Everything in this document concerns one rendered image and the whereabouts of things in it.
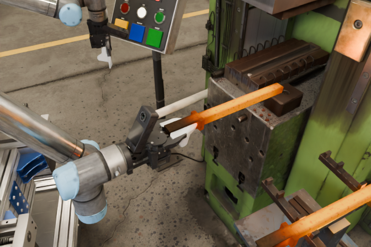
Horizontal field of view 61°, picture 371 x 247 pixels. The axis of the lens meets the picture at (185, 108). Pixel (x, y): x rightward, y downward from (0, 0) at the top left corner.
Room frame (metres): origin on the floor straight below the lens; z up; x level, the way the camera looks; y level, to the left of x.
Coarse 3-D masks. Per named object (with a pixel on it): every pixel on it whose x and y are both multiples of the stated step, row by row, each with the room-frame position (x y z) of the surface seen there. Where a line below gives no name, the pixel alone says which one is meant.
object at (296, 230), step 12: (360, 192) 0.47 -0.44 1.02; (336, 204) 0.43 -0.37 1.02; (348, 204) 0.43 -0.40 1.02; (360, 204) 0.44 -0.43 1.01; (312, 216) 0.40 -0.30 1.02; (324, 216) 0.40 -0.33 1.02; (336, 216) 0.40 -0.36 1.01; (288, 228) 0.37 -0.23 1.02; (300, 228) 0.37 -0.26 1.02; (312, 228) 0.37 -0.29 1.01; (264, 240) 0.34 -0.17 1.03; (276, 240) 0.34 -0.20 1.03; (288, 240) 0.35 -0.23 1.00
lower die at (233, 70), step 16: (272, 48) 1.26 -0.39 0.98; (288, 48) 1.24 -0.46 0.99; (320, 48) 1.23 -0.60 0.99; (240, 64) 1.11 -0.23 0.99; (256, 64) 1.11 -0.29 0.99; (288, 64) 1.10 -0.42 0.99; (304, 64) 1.10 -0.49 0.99; (320, 64) 1.17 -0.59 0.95; (240, 80) 1.04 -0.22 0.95; (256, 80) 0.99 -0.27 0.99; (272, 80) 1.00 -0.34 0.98
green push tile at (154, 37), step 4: (152, 32) 1.31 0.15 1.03; (156, 32) 1.30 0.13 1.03; (160, 32) 1.30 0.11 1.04; (148, 36) 1.31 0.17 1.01; (152, 36) 1.30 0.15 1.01; (156, 36) 1.29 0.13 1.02; (160, 36) 1.28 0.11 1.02; (148, 40) 1.30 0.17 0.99; (152, 40) 1.29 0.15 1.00; (156, 40) 1.28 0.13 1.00; (160, 40) 1.28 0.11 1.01; (148, 44) 1.29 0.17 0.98; (152, 44) 1.28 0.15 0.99; (156, 44) 1.27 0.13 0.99; (160, 44) 1.27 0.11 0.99
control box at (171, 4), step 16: (128, 0) 1.46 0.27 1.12; (144, 0) 1.42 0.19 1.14; (160, 0) 1.38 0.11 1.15; (176, 0) 1.35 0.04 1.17; (112, 16) 1.46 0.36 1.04; (128, 16) 1.42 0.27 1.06; (144, 16) 1.38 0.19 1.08; (176, 16) 1.33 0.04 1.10; (176, 32) 1.33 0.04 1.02; (160, 48) 1.26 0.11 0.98
